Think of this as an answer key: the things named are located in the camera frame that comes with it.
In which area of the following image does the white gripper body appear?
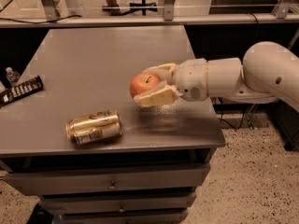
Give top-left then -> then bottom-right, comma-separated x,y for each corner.
174,59 -> 208,102

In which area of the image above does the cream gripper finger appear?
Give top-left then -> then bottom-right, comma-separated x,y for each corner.
144,63 -> 178,85
133,81 -> 182,107

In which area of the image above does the red apple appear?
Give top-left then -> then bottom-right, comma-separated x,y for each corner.
130,73 -> 160,97

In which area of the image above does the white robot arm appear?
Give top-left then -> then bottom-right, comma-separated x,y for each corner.
133,41 -> 299,111

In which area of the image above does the orange soda can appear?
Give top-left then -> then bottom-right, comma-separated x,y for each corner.
66,109 -> 122,145

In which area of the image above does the grey drawer cabinet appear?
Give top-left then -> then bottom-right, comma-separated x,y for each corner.
0,26 -> 224,224

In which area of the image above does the black office chair base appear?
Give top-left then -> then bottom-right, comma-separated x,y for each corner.
123,0 -> 158,16

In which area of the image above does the top grey drawer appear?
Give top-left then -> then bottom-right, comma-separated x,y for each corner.
4,163 -> 210,196

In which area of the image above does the grey drawer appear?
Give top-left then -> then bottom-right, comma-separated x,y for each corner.
4,163 -> 210,196
62,208 -> 188,224
40,191 -> 196,214

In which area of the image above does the bottom grey drawer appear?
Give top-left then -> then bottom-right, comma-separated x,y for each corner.
62,208 -> 188,224

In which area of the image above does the dark snack bar wrapper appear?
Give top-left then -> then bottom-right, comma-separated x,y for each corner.
0,76 -> 44,106

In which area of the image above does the middle grey drawer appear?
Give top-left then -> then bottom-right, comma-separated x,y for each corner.
40,191 -> 196,214

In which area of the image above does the clear water bottle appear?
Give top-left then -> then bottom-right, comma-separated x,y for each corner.
6,67 -> 21,86

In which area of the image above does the black cable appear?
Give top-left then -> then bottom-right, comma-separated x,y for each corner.
218,98 -> 255,131

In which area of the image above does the metal frame rail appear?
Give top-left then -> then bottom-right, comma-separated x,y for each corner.
0,13 -> 299,28

